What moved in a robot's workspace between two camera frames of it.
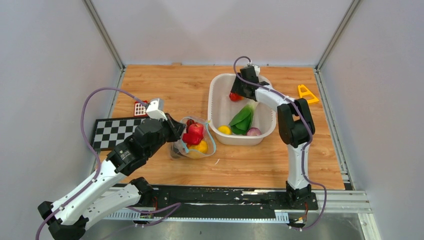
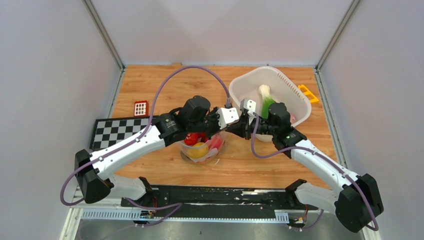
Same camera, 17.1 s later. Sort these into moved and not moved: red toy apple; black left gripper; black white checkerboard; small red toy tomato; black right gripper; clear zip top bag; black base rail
Moved: clear zip top bag; black right gripper; red toy apple; black left gripper; small red toy tomato
Not moved: black white checkerboard; black base rail
